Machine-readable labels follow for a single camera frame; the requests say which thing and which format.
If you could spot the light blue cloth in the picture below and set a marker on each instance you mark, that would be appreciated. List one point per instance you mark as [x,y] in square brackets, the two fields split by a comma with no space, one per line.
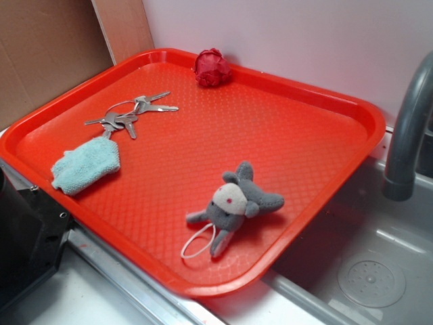
[86,164]

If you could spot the gray plastic sink basin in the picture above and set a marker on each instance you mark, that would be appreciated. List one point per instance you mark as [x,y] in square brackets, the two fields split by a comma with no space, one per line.
[363,259]

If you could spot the gray plush donkey toy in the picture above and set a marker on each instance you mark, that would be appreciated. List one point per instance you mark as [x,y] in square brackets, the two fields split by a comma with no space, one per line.
[238,199]

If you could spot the crumpled red paper ball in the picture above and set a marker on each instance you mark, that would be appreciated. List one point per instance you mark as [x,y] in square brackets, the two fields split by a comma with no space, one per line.
[211,68]

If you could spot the silver key bunch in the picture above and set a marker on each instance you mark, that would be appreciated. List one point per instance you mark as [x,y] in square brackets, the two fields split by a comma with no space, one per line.
[113,121]

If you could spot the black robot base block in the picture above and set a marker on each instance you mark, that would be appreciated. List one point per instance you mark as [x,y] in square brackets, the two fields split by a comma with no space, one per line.
[34,229]

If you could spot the red plastic tray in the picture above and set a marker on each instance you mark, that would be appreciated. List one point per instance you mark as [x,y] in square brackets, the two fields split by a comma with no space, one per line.
[302,141]

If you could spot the gray toy faucet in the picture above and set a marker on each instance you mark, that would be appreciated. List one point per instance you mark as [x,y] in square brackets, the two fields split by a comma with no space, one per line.
[410,150]

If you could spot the brown cardboard panel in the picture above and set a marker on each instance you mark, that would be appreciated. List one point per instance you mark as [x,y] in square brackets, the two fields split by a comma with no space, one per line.
[49,47]

